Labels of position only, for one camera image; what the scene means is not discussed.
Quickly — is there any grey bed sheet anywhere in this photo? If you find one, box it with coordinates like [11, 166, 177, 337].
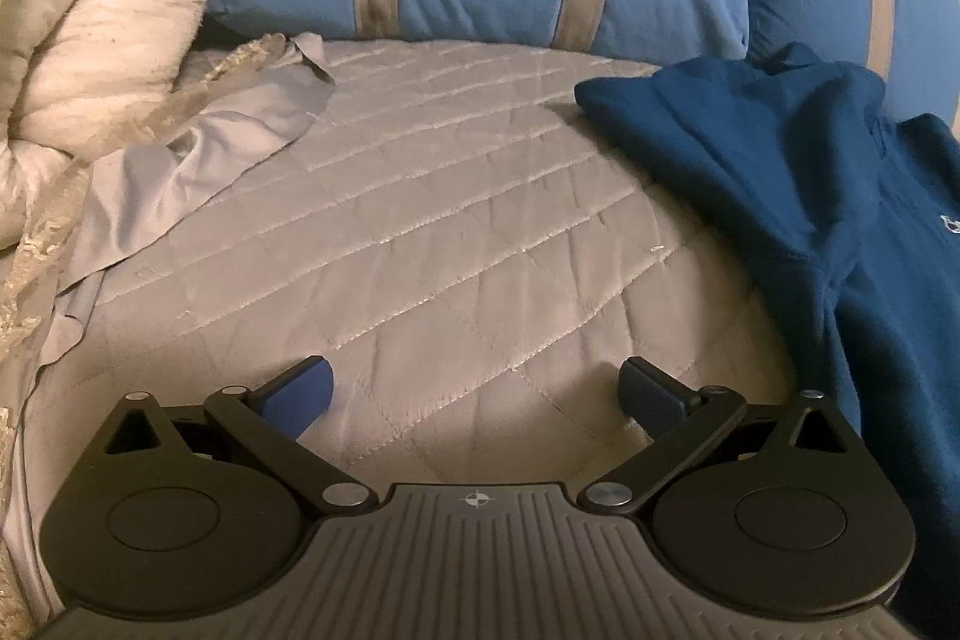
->
[56, 31, 338, 378]

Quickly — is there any grey quilted bedspread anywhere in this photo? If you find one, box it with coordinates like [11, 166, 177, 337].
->
[0, 36, 818, 618]

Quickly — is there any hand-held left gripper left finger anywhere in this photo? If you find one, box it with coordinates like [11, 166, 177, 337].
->
[101, 356, 374, 515]

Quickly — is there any beige rolled comforter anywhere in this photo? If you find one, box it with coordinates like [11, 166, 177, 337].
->
[0, 0, 228, 251]

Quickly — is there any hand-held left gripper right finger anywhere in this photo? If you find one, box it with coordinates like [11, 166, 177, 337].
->
[579, 355, 860, 516]

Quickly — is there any sheer lace cloth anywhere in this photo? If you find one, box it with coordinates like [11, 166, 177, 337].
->
[0, 34, 290, 431]

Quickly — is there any dark blue sweater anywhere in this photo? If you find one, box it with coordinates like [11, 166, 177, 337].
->
[574, 42, 960, 633]

